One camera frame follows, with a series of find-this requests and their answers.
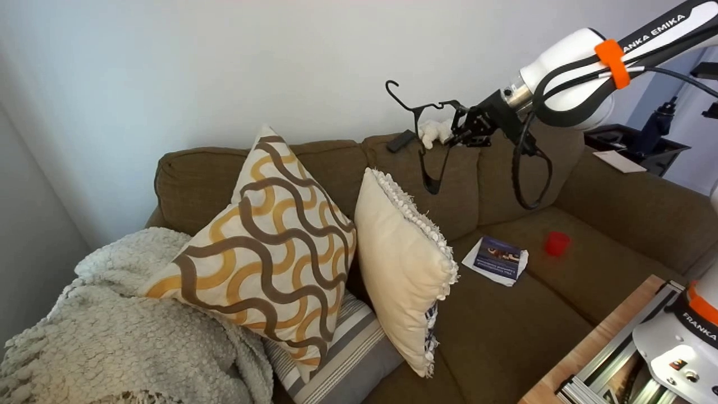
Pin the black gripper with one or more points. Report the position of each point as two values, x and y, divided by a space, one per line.
477 123

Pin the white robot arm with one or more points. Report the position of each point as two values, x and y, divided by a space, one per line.
568 85

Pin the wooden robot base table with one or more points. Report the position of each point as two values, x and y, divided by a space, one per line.
598 350

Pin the cream fringed pillow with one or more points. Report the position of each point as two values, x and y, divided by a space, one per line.
406 267

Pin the brown wave patterned pillow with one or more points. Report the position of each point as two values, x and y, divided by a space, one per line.
275 259

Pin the white plush toy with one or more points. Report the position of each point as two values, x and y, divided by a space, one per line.
433 132

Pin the black remote control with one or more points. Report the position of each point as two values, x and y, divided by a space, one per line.
399 142

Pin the blue cover book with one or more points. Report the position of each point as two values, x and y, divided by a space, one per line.
498 260

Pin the white paper on armrest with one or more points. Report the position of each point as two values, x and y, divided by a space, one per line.
617 161

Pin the brown fabric sofa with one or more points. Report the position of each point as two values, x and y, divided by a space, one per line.
498 342

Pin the grey striped cushion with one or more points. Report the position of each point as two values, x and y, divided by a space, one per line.
357 359

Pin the grey knitted blanket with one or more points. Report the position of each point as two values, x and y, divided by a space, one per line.
104 342

